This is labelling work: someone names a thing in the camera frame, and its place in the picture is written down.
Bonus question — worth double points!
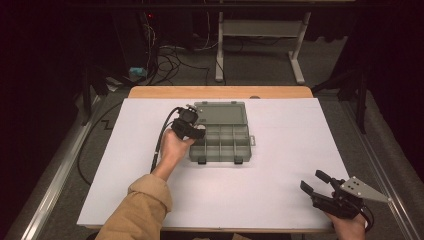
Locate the aluminium floor rail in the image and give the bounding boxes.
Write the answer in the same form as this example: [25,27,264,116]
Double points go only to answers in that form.
[19,94,105,240]
[339,99,424,240]

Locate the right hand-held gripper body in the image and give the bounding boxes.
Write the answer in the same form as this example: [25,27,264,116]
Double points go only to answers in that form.
[311,176,391,220]

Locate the grey translucent compartment box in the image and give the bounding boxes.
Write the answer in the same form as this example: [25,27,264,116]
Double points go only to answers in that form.
[188,100,257,165]

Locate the long black floor cable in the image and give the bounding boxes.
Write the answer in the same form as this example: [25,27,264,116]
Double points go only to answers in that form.
[77,101,124,186]

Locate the black metal stand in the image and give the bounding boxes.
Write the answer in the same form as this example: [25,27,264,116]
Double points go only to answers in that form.
[80,63,113,127]
[311,64,372,135]

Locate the person's left hand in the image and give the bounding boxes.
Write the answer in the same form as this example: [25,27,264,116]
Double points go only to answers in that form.
[158,128,196,170]

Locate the white metal desk frame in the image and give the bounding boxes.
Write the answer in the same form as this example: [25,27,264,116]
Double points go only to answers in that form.
[214,11,313,85]

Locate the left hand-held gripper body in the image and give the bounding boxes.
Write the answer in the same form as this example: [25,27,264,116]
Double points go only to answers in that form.
[171,104,200,141]

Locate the teal object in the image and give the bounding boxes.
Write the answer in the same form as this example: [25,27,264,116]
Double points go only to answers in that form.
[129,67,148,78]

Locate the tangle of floor cables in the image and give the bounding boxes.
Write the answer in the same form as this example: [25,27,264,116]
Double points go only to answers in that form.
[142,12,222,86]

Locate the white board mat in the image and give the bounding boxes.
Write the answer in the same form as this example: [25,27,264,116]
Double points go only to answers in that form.
[76,97,351,232]

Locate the person's right hand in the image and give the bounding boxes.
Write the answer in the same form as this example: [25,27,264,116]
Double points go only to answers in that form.
[324,211,368,240]

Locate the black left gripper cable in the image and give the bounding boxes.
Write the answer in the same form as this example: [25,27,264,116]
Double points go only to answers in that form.
[149,106,184,174]

